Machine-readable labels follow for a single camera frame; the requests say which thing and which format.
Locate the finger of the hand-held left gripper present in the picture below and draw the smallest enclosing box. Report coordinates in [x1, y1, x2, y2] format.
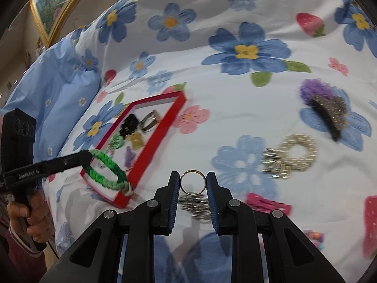
[38, 150, 94, 181]

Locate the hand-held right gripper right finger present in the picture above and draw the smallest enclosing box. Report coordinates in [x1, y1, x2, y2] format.
[206, 171, 346, 283]

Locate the yellow flower claw clip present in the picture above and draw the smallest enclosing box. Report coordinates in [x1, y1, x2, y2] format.
[125, 133, 145, 151]

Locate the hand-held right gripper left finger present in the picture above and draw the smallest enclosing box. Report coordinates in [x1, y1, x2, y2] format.
[40, 171, 181, 283]

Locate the green braided bracelet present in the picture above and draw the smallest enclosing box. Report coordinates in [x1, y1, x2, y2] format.
[82, 149, 131, 192]

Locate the light blue floral pillow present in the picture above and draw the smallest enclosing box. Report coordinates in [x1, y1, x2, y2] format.
[0, 25, 102, 166]

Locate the red shallow cardboard box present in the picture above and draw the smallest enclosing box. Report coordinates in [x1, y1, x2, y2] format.
[80, 91, 187, 208]

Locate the purple mesh flower hair tie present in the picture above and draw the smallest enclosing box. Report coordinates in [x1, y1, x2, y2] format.
[300, 78, 335, 106]

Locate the white blue floral bedsheet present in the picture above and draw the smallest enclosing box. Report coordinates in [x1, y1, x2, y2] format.
[41, 0, 377, 283]

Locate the green fabric bow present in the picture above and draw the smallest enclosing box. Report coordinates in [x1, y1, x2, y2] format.
[110, 134, 125, 149]

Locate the pink snap hair clip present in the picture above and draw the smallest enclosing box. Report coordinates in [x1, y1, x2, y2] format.
[245, 192, 293, 214]

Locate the silver metal chain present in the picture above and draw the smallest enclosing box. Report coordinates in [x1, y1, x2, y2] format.
[179, 169, 213, 221]

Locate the white pearl bracelet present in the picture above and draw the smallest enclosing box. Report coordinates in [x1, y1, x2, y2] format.
[277, 133, 318, 171]

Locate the person's left hand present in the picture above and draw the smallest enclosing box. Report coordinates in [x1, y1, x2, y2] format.
[7, 190, 52, 244]

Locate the black fabric scrunchie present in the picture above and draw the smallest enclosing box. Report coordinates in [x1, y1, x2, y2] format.
[119, 113, 140, 136]

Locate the silver bow hair clip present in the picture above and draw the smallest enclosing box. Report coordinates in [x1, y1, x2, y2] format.
[262, 150, 293, 180]

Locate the person's left forearm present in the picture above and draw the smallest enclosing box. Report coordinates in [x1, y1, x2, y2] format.
[0, 221, 48, 283]

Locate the gold framed painting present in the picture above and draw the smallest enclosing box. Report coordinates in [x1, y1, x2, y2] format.
[29, 0, 95, 48]

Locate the colourful plastic bead bracelet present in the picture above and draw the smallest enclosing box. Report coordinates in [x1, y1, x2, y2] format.
[306, 231, 326, 251]

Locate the grey wrist watch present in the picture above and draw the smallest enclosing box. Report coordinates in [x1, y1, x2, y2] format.
[139, 110, 162, 132]

